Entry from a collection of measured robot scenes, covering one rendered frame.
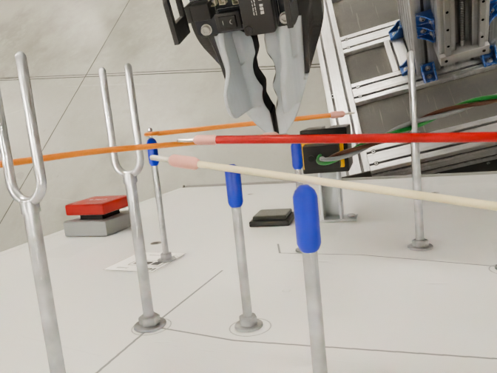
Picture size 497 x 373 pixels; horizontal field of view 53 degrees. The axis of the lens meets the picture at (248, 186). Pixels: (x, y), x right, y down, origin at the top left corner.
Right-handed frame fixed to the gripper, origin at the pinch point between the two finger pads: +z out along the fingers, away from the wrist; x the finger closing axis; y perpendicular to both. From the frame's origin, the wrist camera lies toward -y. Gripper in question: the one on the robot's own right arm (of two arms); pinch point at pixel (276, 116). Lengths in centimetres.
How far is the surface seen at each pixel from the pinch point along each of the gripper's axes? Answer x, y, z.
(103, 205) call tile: -20.4, -3.0, 9.5
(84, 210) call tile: -22.8, -2.8, 9.9
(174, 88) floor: -88, -176, 65
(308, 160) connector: 1.6, -1.8, 5.3
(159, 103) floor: -94, -169, 68
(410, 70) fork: 9.9, 0.4, -2.6
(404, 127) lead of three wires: 9.3, 1.6, 1.1
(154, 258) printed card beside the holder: -11.0, 6.2, 8.7
